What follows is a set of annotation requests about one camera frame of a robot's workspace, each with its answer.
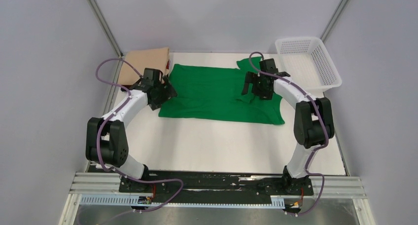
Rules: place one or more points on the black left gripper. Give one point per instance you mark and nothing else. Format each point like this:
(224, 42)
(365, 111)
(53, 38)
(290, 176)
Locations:
(168, 93)

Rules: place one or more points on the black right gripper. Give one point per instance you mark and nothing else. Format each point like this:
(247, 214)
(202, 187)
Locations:
(251, 77)

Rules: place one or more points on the green t shirt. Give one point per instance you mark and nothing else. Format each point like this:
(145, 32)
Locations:
(216, 93)

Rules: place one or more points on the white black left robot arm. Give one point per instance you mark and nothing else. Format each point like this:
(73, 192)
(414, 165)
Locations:
(106, 141)

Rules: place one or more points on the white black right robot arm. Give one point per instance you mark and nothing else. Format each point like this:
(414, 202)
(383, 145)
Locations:
(313, 121)

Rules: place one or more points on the black folded t shirt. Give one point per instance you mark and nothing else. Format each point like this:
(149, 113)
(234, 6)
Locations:
(124, 88)

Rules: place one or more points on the beige folded t shirt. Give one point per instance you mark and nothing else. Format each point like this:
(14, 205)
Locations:
(141, 59)

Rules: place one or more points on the white plastic basket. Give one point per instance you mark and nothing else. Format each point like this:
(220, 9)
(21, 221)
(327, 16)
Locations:
(308, 62)

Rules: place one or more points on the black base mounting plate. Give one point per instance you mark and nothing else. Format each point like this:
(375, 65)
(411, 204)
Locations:
(216, 187)

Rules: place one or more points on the aluminium left frame rail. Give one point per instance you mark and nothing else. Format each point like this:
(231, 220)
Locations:
(105, 27)

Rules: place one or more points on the aluminium frame rail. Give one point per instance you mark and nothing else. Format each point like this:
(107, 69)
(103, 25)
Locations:
(105, 27)
(334, 19)

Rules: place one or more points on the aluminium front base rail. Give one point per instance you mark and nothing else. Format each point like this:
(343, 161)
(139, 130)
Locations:
(110, 183)

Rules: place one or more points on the white slotted cable duct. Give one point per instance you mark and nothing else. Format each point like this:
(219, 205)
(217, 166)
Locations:
(130, 200)

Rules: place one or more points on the aluminium right frame rail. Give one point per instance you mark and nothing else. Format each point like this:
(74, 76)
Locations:
(334, 19)

